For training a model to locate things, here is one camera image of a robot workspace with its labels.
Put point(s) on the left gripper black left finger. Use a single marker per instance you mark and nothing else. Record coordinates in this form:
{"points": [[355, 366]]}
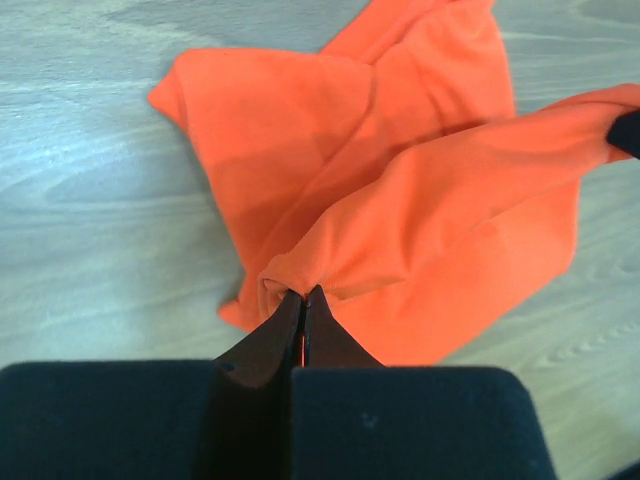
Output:
{"points": [[245, 435]]}

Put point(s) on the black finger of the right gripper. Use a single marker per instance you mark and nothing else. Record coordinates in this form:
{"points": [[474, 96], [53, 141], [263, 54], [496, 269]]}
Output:
{"points": [[624, 133]]}

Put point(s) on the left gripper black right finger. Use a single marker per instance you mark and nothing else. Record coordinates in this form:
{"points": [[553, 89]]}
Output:
{"points": [[326, 343]]}

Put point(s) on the orange t shirt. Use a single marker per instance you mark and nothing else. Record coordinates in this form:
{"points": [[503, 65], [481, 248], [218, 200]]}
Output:
{"points": [[391, 170]]}

